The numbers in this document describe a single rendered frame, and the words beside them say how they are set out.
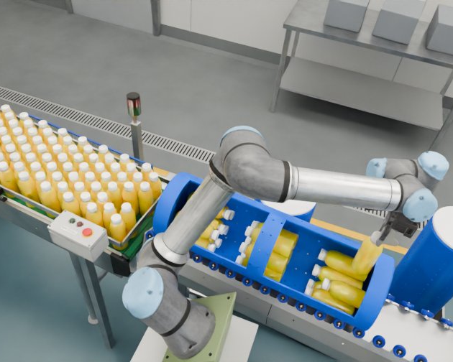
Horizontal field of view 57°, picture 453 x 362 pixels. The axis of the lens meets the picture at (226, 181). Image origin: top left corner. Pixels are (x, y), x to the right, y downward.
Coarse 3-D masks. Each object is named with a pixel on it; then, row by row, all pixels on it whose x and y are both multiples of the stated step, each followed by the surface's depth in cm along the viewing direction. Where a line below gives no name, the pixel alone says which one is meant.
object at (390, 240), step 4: (384, 228) 124; (392, 232) 124; (388, 236) 125; (392, 236) 125; (376, 240) 130; (380, 240) 126; (384, 240) 126; (388, 240) 126; (392, 240) 125; (396, 240) 125; (376, 244) 130; (380, 244) 128; (388, 244) 127; (392, 244) 126; (396, 244) 125
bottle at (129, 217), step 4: (120, 212) 171; (124, 212) 170; (128, 212) 170; (132, 212) 172; (124, 216) 170; (128, 216) 170; (132, 216) 172; (124, 220) 171; (128, 220) 171; (132, 220) 172; (128, 224) 173; (132, 224) 174; (128, 228) 175; (128, 232) 177; (136, 232) 180; (132, 236) 180
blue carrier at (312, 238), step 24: (168, 192) 158; (168, 216) 156; (240, 216) 177; (264, 216) 172; (288, 216) 155; (240, 240) 176; (264, 240) 147; (312, 240) 167; (336, 240) 148; (240, 264) 153; (264, 264) 147; (288, 264) 170; (312, 264) 169; (384, 264) 142; (288, 288) 147; (384, 288) 137; (336, 312) 144; (360, 312) 139
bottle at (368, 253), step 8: (368, 240) 133; (360, 248) 137; (368, 248) 133; (376, 248) 132; (360, 256) 137; (368, 256) 134; (376, 256) 134; (352, 264) 142; (360, 264) 138; (368, 264) 137; (360, 272) 141; (368, 272) 141
